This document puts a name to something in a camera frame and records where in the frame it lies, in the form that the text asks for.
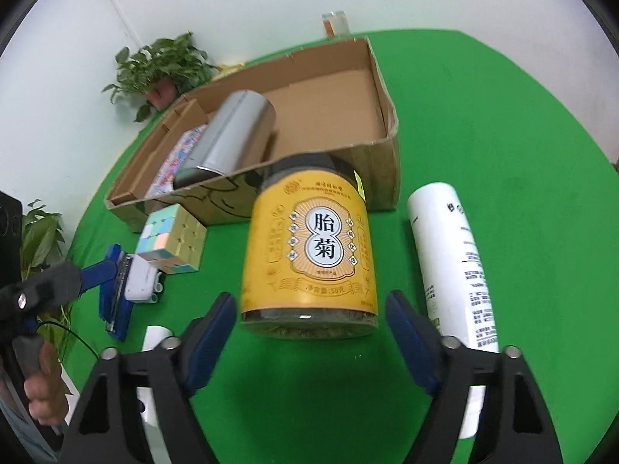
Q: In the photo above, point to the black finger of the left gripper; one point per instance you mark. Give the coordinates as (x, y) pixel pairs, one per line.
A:
(45, 290)

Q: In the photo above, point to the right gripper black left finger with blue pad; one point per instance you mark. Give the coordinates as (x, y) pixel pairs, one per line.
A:
(107, 427)

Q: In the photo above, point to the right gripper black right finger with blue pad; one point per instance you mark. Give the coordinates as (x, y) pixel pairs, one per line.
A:
(515, 425)

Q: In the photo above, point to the white cosmetic tube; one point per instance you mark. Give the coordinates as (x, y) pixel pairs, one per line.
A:
(455, 287)

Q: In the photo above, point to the yellow label tea jar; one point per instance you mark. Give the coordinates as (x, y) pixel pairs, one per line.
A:
(309, 272)

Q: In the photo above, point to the silver metal tin can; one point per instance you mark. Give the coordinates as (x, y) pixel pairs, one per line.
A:
(235, 138)

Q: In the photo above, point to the white plastic rectangular case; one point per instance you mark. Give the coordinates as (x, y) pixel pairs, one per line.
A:
(144, 282)

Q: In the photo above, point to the grey sleeve forearm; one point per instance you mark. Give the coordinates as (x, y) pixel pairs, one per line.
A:
(24, 426)

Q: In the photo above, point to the person's left hand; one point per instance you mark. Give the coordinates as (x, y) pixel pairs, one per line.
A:
(46, 391)

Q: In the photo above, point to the pastel rubik's cube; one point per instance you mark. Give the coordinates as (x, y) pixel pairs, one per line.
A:
(172, 240)

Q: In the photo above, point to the colourful card box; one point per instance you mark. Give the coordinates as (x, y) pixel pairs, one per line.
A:
(162, 182)

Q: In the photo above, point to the green tablecloth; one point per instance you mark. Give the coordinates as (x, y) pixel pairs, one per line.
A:
(542, 202)

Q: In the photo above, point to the potted green plant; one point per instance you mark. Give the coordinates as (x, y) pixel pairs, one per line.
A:
(157, 73)

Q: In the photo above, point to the brown cardboard box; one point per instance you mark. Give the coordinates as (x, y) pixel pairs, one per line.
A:
(327, 98)

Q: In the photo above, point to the small clear orange container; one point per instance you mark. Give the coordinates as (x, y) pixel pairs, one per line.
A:
(336, 25)

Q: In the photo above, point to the camera module on left gripper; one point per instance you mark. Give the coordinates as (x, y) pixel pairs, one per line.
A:
(10, 239)

